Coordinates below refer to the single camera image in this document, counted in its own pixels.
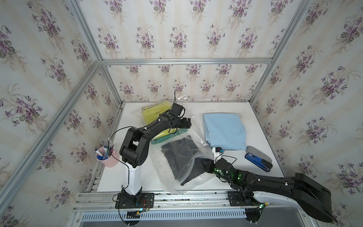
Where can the blue stapler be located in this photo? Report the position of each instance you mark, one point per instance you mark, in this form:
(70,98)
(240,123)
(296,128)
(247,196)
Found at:
(259,162)

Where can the yellow-green folded trousers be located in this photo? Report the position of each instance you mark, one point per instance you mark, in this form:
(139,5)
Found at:
(152,112)

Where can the light blue trousers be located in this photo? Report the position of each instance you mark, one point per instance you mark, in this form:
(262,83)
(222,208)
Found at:
(225,130)

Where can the pink pen cup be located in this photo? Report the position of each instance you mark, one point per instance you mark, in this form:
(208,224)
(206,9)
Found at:
(107,155)

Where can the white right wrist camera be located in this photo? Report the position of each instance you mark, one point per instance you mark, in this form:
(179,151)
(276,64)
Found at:
(217,151)

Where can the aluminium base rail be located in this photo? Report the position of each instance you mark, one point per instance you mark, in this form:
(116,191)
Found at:
(195,205)

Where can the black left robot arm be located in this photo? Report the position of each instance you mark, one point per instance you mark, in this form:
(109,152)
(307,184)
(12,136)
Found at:
(135,147)

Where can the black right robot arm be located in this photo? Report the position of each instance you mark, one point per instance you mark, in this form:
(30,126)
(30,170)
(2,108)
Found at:
(257,192)

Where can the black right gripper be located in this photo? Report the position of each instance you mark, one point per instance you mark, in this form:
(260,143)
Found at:
(209,165)

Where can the teal folded garment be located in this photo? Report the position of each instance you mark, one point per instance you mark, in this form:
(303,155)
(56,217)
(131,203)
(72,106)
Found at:
(168,137)

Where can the clear plastic vacuum bag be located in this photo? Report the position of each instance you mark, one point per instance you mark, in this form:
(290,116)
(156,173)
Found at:
(156,174)

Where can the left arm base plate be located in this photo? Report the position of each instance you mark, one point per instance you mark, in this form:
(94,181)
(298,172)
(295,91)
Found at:
(142,200)

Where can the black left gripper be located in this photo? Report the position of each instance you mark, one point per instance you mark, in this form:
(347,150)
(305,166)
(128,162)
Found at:
(183,125)

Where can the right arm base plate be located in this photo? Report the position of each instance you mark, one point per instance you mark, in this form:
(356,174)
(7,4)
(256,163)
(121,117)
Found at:
(236,198)

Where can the dark grey trousers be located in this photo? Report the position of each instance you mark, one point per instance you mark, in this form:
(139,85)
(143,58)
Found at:
(183,156)

